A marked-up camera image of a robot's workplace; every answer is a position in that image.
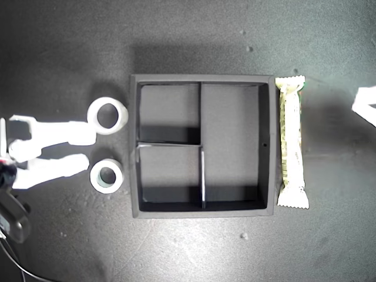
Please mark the large white tape roll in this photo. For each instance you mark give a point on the large white tape roll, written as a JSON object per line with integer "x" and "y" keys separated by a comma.
{"x": 91, "y": 116}

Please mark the small white tape roll green core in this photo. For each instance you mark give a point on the small white tape roll green core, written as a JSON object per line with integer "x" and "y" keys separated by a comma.
{"x": 94, "y": 176}

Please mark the snack bar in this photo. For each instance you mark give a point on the snack bar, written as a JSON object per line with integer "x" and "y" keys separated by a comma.
{"x": 292, "y": 141}

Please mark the black tray with wells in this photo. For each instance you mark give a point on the black tray with wells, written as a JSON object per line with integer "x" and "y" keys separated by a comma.
{"x": 229, "y": 141}

